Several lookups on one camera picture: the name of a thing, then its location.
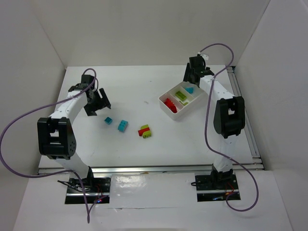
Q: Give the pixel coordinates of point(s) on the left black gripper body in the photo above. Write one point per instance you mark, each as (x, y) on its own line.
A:
(96, 102)

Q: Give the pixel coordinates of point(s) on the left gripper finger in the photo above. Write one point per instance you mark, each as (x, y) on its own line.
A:
(90, 111)
(103, 100)

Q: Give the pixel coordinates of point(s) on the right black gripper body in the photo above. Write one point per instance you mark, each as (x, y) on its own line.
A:
(191, 76)

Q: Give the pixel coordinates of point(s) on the long teal lego brick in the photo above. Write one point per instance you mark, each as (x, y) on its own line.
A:
(190, 90)

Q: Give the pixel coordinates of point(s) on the long green lego brick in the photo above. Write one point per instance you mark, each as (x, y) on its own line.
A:
(181, 96)

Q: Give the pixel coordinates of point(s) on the curved teal lego brick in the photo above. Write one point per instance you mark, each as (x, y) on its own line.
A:
(122, 126)

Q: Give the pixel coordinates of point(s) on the long red lego brick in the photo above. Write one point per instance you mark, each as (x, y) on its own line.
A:
(170, 105)

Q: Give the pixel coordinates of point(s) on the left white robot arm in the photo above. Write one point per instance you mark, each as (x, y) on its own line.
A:
(55, 133)

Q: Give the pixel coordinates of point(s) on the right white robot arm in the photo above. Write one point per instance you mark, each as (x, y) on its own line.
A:
(229, 116)

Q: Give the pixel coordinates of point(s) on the small teal lego brick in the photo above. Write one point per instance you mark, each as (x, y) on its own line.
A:
(108, 120)

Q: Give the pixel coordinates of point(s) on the white divided container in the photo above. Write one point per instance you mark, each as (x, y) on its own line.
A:
(193, 99)

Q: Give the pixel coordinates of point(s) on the green red curved lego stack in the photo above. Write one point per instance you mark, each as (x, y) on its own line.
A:
(145, 131)

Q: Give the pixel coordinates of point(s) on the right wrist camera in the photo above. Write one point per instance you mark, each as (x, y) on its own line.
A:
(204, 56)

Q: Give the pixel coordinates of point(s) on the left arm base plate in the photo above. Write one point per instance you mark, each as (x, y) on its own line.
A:
(98, 192)

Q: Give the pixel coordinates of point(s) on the front aluminium rail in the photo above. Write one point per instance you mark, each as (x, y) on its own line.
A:
(190, 168)

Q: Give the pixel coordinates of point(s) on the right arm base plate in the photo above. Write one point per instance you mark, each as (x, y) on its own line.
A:
(208, 191)

